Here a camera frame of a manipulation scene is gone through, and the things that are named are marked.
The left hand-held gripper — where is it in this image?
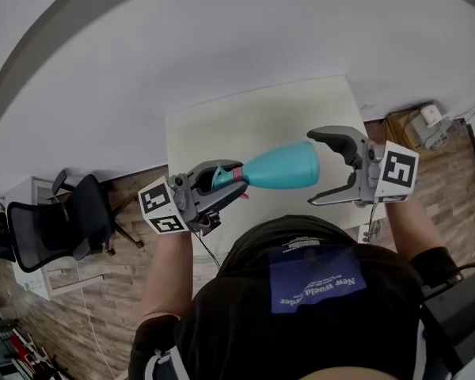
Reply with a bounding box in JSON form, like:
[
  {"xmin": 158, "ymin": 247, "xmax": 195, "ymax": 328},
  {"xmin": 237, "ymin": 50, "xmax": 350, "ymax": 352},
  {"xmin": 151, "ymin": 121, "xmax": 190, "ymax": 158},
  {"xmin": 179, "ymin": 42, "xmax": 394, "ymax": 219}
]
[{"xmin": 137, "ymin": 158, "xmax": 249, "ymax": 237}]

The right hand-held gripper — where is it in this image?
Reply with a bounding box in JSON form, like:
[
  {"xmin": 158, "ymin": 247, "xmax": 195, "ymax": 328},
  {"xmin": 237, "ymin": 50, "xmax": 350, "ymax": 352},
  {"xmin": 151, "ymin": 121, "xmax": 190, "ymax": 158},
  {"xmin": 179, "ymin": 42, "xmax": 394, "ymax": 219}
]
[{"xmin": 306, "ymin": 126, "xmax": 420, "ymax": 207}]

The teal pink spray nozzle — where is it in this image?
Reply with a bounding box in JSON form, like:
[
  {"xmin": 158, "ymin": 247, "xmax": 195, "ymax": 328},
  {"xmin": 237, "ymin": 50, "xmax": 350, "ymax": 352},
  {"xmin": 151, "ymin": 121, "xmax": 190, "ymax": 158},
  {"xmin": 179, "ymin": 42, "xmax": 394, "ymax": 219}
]
[{"xmin": 211, "ymin": 163, "xmax": 250, "ymax": 202}]

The teal spray bottle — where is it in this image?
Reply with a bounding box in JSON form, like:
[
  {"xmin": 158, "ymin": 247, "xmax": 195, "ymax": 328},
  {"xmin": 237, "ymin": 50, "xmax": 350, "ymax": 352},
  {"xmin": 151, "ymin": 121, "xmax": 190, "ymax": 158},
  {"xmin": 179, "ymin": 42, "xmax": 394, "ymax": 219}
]
[{"xmin": 241, "ymin": 140, "xmax": 321, "ymax": 192}]

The person's right forearm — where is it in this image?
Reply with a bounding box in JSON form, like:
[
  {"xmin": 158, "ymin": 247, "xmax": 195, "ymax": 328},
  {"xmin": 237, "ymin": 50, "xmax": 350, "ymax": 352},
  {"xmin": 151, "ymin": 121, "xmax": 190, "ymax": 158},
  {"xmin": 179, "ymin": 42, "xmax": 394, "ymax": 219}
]
[{"xmin": 383, "ymin": 199, "xmax": 444, "ymax": 260}]

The person's left forearm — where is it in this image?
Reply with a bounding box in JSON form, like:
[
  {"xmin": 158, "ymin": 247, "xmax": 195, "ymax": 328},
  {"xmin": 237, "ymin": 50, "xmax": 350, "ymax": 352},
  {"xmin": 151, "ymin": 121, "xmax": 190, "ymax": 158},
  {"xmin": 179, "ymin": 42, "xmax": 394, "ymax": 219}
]
[{"xmin": 141, "ymin": 227, "xmax": 195, "ymax": 318}]

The white table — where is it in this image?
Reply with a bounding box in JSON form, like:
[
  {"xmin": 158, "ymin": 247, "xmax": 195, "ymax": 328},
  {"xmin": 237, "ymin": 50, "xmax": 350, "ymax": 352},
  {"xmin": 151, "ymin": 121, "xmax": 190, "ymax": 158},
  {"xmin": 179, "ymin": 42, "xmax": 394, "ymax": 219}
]
[{"xmin": 165, "ymin": 74, "xmax": 365, "ymax": 257}]

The gray electronic device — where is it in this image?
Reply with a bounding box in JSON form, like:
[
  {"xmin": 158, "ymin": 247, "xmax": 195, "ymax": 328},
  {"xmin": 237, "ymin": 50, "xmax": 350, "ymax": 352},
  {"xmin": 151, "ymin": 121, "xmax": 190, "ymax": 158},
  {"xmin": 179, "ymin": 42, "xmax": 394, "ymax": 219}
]
[{"xmin": 409, "ymin": 102, "xmax": 454, "ymax": 150}]

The black printed t-shirt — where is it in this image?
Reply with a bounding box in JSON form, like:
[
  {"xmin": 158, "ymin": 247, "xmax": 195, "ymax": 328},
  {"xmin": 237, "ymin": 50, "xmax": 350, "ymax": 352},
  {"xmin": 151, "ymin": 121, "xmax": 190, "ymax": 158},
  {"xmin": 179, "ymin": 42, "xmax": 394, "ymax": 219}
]
[{"xmin": 128, "ymin": 215, "xmax": 466, "ymax": 380}]

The black office chair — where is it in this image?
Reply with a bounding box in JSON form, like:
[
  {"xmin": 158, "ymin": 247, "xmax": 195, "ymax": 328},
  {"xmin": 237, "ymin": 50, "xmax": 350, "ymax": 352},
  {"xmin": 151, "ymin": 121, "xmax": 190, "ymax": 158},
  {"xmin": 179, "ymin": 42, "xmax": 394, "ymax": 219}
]
[{"xmin": 0, "ymin": 168, "xmax": 146, "ymax": 273}]

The black mounted device box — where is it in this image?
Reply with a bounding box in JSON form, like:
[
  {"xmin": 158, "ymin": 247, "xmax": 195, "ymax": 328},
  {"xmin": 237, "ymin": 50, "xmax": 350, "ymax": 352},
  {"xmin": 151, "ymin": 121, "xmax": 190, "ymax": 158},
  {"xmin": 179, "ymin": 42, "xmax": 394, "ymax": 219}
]
[{"xmin": 419, "ymin": 263, "xmax": 475, "ymax": 380}]

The white desk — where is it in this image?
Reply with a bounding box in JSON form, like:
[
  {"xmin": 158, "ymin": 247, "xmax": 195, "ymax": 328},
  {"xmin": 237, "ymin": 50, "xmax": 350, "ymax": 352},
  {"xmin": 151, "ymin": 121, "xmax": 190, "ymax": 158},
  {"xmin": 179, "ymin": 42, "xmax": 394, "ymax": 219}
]
[{"xmin": 0, "ymin": 174, "xmax": 104, "ymax": 300}]

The black metal rack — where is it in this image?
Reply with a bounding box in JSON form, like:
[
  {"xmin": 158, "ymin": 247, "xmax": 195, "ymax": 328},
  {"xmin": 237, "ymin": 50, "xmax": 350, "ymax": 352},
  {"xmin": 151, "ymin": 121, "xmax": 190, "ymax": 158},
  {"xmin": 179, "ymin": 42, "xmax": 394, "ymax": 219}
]
[{"xmin": 0, "ymin": 314, "xmax": 60, "ymax": 380}]

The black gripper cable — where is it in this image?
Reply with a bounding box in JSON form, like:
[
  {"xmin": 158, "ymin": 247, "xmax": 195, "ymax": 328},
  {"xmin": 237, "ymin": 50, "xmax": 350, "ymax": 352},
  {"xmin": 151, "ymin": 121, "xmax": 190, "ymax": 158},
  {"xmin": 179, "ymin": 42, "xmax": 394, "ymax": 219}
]
[{"xmin": 196, "ymin": 230, "xmax": 222, "ymax": 271}]

